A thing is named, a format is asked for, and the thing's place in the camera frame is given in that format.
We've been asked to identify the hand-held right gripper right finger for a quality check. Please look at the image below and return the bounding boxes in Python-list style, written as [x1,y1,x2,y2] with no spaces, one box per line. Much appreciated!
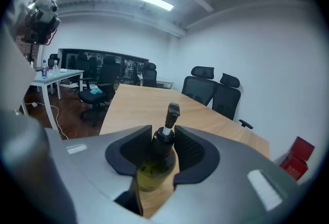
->
[150,125,308,224]

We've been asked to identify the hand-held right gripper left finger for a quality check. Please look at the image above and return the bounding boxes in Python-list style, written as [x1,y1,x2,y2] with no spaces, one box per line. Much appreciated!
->
[45,124,153,224]

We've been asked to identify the green glass bottle black cap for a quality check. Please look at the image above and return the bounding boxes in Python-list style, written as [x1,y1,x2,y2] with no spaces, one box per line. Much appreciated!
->
[114,102,182,217]

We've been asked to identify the red cardboard box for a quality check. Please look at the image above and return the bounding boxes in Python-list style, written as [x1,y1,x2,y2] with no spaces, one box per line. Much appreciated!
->
[279,136,316,182]

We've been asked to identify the black mesh office chair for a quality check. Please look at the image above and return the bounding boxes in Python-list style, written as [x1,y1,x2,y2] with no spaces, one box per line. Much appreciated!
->
[181,66,219,106]
[211,72,254,130]
[78,55,121,119]
[140,62,158,88]
[74,51,91,83]

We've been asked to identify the white desk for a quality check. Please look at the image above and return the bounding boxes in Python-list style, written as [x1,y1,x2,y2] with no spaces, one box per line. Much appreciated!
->
[20,68,85,131]

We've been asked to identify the dark glass partition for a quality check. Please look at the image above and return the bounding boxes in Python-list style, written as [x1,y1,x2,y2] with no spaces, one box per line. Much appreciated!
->
[57,48,150,83]

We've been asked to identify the white cable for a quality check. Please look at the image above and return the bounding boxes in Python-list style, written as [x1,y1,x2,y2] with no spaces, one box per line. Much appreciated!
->
[37,103,69,139]

